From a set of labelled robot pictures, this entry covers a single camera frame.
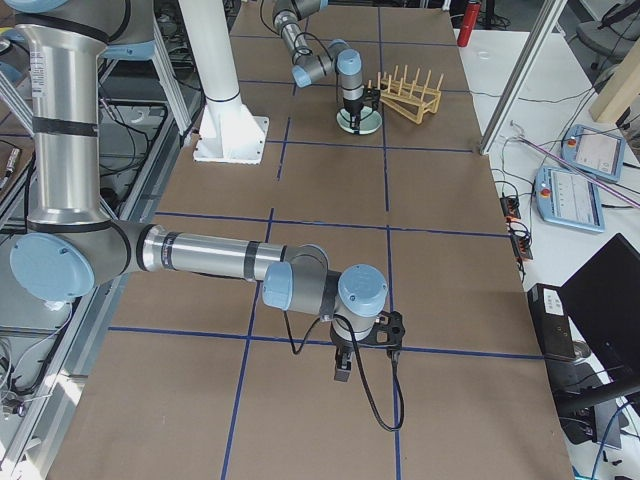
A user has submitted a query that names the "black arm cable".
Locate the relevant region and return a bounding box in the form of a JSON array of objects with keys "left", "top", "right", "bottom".
[
  {"left": 282, "top": 308, "right": 406, "bottom": 432},
  {"left": 291, "top": 31, "right": 334, "bottom": 62}
]

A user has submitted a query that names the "orange black usb hub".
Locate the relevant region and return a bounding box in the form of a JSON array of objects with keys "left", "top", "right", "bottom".
[{"left": 500, "top": 195, "right": 521, "bottom": 221}]

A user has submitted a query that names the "office chair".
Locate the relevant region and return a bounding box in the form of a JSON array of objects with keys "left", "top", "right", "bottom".
[{"left": 576, "top": 1, "right": 639, "bottom": 71}]

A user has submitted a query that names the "far teach pendant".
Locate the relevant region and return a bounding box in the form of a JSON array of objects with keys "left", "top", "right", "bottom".
[{"left": 561, "top": 124, "right": 626, "bottom": 182}]

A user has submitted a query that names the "black monitor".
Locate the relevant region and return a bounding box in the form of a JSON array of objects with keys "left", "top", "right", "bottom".
[{"left": 560, "top": 233, "right": 639, "bottom": 377}]

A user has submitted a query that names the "black computer box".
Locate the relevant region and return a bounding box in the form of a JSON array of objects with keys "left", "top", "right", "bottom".
[{"left": 527, "top": 283, "right": 575, "bottom": 362}]

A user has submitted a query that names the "near teach pendant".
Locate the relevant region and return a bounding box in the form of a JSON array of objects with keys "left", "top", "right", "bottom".
[{"left": 534, "top": 165, "right": 605, "bottom": 233}]

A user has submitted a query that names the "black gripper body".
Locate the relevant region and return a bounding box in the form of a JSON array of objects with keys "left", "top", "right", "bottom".
[
  {"left": 330, "top": 333, "right": 354, "bottom": 370},
  {"left": 343, "top": 98, "right": 362, "bottom": 117}
]

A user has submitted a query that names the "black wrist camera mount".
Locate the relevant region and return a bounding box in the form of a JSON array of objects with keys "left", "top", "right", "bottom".
[{"left": 363, "top": 311, "right": 405, "bottom": 351}]

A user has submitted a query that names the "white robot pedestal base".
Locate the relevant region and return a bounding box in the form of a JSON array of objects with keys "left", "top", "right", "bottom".
[{"left": 179, "top": 0, "right": 269, "bottom": 164}]

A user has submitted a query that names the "wooden beam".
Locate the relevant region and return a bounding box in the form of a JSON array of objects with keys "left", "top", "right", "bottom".
[{"left": 589, "top": 41, "right": 640, "bottom": 123}]

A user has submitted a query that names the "aluminium frame post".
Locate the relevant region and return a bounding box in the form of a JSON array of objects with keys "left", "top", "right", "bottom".
[{"left": 479, "top": 0, "right": 567, "bottom": 155}]

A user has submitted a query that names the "wooden plate rack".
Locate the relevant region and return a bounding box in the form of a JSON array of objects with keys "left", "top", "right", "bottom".
[{"left": 365, "top": 65, "right": 444, "bottom": 125}]

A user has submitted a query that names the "mint green plate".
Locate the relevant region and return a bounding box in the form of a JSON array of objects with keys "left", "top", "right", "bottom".
[{"left": 336, "top": 106, "right": 383, "bottom": 135}]

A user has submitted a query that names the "red bottle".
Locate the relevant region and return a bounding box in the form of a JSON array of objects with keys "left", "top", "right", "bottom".
[{"left": 457, "top": 0, "right": 481, "bottom": 48}]

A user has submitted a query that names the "teach pendant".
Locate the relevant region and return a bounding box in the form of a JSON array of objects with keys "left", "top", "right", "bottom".
[
  {"left": 561, "top": 124, "right": 626, "bottom": 182},
  {"left": 534, "top": 165, "right": 605, "bottom": 233}
]

